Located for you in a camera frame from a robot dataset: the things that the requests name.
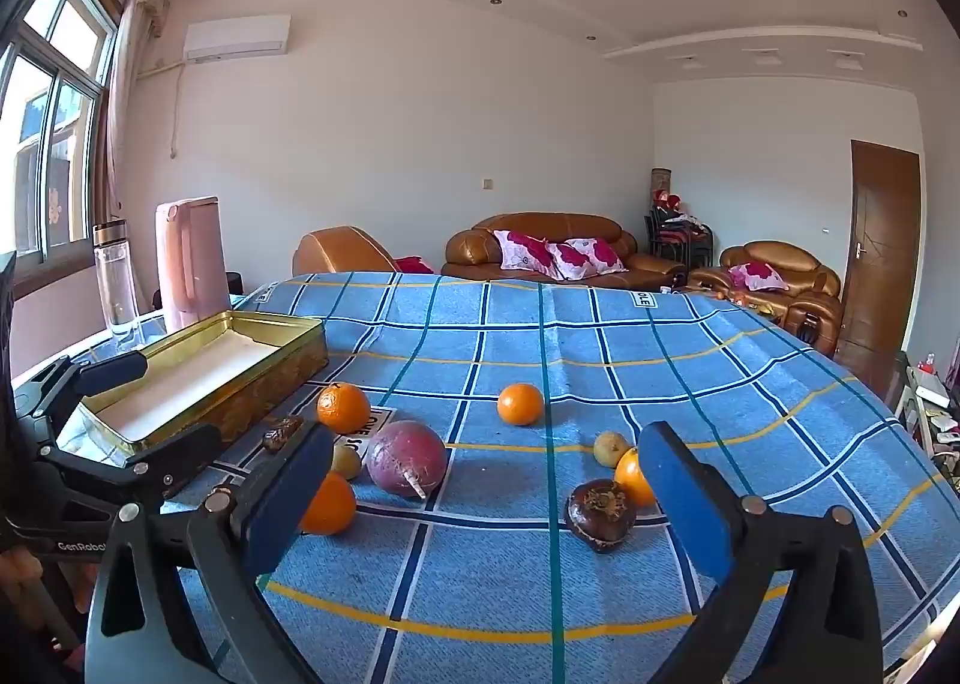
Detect clear glass water bottle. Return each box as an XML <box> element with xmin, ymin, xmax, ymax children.
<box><xmin>92</xmin><ymin>220</ymin><xmax>147</xmax><ymax>347</ymax></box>

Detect brown leather armchair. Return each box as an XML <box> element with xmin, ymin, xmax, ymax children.
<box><xmin>688</xmin><ymin>241</ymin><xmax>845</xmax><ymax>355</ymax></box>
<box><xmin>292</xmin><ymin>226</ymin><xmax>402</xmax><ymax>276</ymax></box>

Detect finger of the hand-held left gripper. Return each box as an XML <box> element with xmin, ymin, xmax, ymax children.
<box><xmin>34</xmin><ymin>424</ymin><xmax>224</xmax><ymax>527</ymax></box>
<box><xmin>11</xmin><ymin>352</ymin><xmax>149</xmax><ymax>445</ymax></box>

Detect white wall air conditioner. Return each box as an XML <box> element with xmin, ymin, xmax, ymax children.
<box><xmin>183</xmin><ymin>15</ymin><xmax>292</xmax><ymax>64</ymax></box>

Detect low coffee table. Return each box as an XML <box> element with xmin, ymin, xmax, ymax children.
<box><xmin>660</xmin><ymin>283</ymin><xmax>781</xmax><ymax>314</ymax></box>

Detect wooden frame window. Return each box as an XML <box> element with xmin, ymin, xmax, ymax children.
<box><xmin>0</xmin><ymin>0</ymin><xmax>121</xmax><ymax>280</ymax></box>

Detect brown leather sofa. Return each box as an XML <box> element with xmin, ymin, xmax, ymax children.
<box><xmin>442</xmin><ymin>211</ymin><xmax>687</xmax><ymax>291</ymax></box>

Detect white wall pipe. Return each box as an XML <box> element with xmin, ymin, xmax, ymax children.
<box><xmin>169</xmin><ymin>58</ymin><xmax>188</xmax><ymax>160</ymax></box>

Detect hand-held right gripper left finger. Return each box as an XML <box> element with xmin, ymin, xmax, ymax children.
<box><xmin>84</xmin><ymin>421</ymin><xmax>335</xmax><ymax>684</ymax></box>

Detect pink curtain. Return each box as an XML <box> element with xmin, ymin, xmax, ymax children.
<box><xmin>97</xmin><ymin>0</ymin><xmax>170</xmax><ymax>220</ymax></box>

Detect pink floral pillow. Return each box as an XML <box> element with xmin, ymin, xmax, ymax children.
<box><xmin>493</xmin><ymin>229</ymin><xmax>560</xmax><ymax>274</ymax></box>
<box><xmin>729</xmin><ymin>262</ymin><xmax>790</xmax><ymax>292</ymax></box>
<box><xmin>546</xmin><ymin>238</ymin><xmax>629</xmax><ymax>280</ymax></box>

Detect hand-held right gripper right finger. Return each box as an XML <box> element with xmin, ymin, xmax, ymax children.
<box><xmin>637</xmin><ymin>420</ymin><xmax>886</xmax><ymax>684</ymax></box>

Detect brown wooden door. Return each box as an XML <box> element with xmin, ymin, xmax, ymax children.
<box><xmin>832</xmin><ymin>139</ymin><xmax>922</xmax><ymax>374</ymax></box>

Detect gold metal tin box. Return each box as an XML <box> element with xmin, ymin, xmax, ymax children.
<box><xmin>56</xmin><ymin>311</ymin><xmax>329</xmax><ymax>469</ymax></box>

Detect person's left hand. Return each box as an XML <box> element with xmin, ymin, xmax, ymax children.
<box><xmin>0</xmin><ymin>550</ymin><xmax>44</xmax><ymax>599</ymax></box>

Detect pink electric kettle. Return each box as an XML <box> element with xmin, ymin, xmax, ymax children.
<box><xmin>155</xmin><ymin>196</ymin><xmax>231</xmax><ymax>334</ymax></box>

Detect orange mandarin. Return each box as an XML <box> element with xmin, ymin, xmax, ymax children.
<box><xmin>613</xmin><ymin>448</ymin><xmax>657</xmax><ymax>509</ymax></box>
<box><xmin>300</xmin><ymin>472</ymin><xmax>357</xmax><ymax>536</ymax></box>
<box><xmin>497</xmin><ymin>383</ymin><xmax>545</xmax><ymax>427</ymax></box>
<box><xmin>316</xmin><ymin>384</ymin><xmax>371</xmax><ymax>434</ymax></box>

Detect stacked dark chairs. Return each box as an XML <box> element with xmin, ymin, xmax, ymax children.
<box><xmin>645</xmin><ymin>204</ymin><xmax>713</xmax><ymax>269</ymax></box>

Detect purple passion fruit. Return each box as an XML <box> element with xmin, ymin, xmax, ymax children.
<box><xmin>366</xmin><ymin>420</ymin><xmax>449</xmax><ymax>501</ymax></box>

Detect blue plaid tablecloth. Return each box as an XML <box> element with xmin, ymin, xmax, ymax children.
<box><xmin>15</xmin><ymin>271</ymin><xmax>953</xmax><ymax>684</ymax></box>

